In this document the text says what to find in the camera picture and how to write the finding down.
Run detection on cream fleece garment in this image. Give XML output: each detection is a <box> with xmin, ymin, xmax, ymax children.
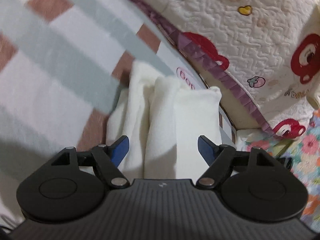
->
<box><xmin>106</xmin><ymin>60</ymin><xmax>222</xmax><ymax>181</ymax></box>

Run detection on bear print quilt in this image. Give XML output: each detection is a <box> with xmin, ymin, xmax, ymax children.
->
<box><xmin>131</xmin><ymin>0</ymin><xmax>319</xmax><ymax>139</ymax></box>

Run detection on floral bed sheet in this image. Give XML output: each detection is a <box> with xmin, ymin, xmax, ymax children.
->
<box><xmin>236</xmin><ymin>111</ymin><xmax>319</xmax><ymax>224</ymax></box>

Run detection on plaid bed blanket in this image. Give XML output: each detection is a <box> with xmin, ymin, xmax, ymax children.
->
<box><xmin>0</xmin><ymin>0</ymin><xmax>238</xmax><ymax>218</ymax></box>

